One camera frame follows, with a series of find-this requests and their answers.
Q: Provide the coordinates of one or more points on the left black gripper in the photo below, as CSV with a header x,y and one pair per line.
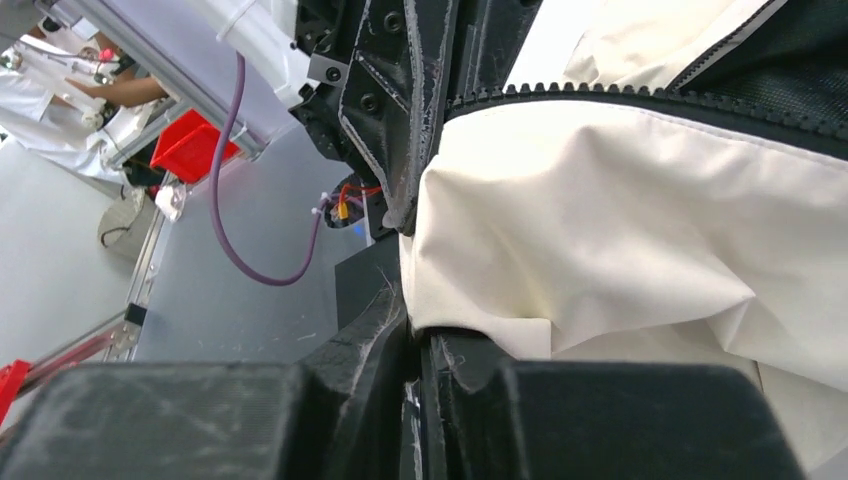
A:
x,y
393,101

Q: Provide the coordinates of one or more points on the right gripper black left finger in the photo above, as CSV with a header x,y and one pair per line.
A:
x,y
335,414

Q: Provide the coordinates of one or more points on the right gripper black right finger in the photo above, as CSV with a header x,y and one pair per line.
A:
x,y
488,415

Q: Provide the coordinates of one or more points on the beige jacket with black lining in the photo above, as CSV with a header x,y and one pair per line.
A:
x,y
680,196

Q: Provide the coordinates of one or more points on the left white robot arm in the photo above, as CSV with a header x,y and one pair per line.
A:
x,y
263,32

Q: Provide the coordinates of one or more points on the red plastic bin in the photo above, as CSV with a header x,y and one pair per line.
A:
x,y
186,147

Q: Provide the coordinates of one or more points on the person in background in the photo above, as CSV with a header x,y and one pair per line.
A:
x,y
72,102

